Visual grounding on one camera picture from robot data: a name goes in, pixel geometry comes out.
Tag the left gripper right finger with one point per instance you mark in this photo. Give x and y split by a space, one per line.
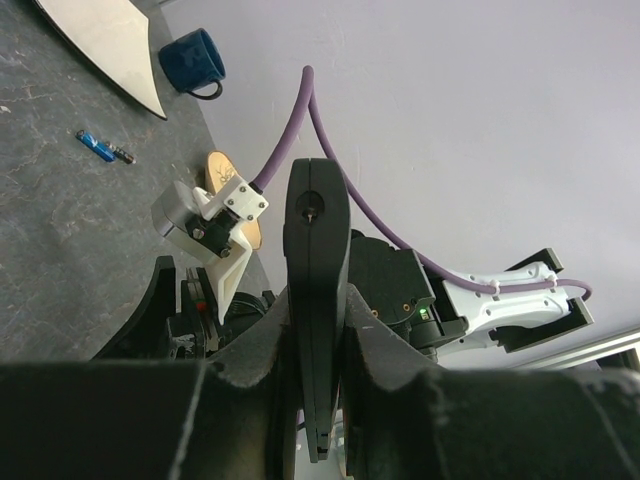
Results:
408 418

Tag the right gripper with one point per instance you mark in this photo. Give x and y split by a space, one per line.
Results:
196 331

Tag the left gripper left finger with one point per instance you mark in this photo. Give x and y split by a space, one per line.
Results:
232 416

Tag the black remote control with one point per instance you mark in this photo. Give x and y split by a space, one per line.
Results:
316 241

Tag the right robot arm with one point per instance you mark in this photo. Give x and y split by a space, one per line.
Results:
438 318

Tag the round wooden bird coaster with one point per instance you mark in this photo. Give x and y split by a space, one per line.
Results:
221 177

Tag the black battery right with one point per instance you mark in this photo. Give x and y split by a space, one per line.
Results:
121 154

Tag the blue battery right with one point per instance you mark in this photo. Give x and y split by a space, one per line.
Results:
96 146

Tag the navy blue cup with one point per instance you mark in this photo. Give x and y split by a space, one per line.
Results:
193 65

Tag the white square plate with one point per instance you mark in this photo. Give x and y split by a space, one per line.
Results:
114 36

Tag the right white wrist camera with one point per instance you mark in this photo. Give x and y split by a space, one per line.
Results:
197 222

